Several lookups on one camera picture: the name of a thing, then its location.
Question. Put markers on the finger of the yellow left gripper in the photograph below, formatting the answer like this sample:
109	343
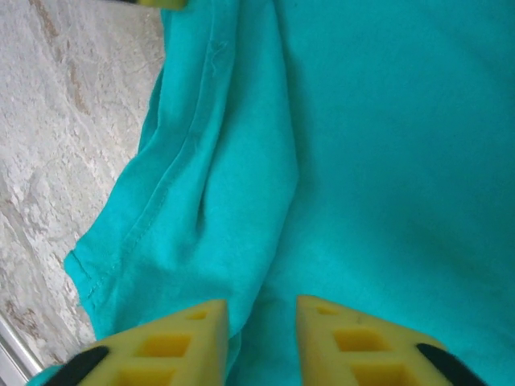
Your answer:
161	3

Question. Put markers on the long aluminium mounting rail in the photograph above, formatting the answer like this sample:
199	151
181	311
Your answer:
16	351

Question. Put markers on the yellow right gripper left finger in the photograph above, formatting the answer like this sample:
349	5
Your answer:
169	354

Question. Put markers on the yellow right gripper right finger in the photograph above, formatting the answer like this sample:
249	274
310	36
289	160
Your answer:
362	354

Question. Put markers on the teal t-shirt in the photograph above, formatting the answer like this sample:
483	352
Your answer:
342	161

